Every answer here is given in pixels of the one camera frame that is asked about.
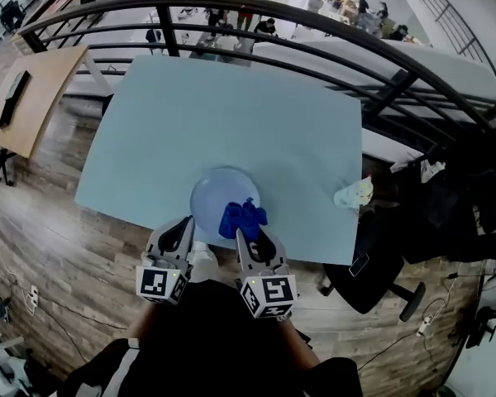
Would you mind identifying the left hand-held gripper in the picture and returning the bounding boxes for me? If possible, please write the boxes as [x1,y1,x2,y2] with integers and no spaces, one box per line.
[135,215,196,305]

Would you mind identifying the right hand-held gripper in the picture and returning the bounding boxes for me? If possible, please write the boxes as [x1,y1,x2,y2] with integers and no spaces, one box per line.
[235,228,298,319]

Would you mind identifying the blue cloth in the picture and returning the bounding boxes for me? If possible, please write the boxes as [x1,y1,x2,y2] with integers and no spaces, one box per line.
[217,196,269,242]

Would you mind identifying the big light blue plate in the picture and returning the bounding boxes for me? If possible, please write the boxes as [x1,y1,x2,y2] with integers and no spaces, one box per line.
[188,166,262,242]

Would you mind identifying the person's left forearm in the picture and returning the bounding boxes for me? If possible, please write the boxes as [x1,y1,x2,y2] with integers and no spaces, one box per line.
[127,302,162,338]

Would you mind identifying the person's right forearm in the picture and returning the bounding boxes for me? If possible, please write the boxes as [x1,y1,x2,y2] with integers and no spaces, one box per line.
[279,319,322,370]

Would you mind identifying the person's light trousers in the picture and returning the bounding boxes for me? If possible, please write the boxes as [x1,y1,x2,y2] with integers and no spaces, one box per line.
[188,240,220,283]

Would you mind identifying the person's black shirt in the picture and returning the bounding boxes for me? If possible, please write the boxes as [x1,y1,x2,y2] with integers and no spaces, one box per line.
[57,281,363,397]

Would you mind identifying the black smartphone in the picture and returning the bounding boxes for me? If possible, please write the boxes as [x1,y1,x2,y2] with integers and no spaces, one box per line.
[348,253,371,276]

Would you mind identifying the white patterned plush toy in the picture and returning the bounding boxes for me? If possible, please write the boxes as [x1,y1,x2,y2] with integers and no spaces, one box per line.
[333,175,374,213]

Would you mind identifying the black office chair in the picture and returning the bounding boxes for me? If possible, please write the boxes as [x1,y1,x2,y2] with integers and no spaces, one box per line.
[0,138,17,188]
[396,138,496,264]
[320,208,427,323]

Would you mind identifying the small white bouquet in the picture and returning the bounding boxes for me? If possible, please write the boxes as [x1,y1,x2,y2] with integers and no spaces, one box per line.
[419,159,446,184]

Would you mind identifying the wooden desk with white legs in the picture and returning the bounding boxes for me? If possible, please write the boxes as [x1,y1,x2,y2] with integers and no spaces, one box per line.
[0,44,91,160]

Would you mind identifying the light blue table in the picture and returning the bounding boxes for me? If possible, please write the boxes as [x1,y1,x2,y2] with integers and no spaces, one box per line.
[18,0,496,140]

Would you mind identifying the long black bar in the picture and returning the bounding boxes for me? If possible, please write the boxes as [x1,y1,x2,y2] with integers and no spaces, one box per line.
[0,69,31,130]

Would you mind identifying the black stand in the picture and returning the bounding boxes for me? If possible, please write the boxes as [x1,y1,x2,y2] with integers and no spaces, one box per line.
[465,304,496,349]

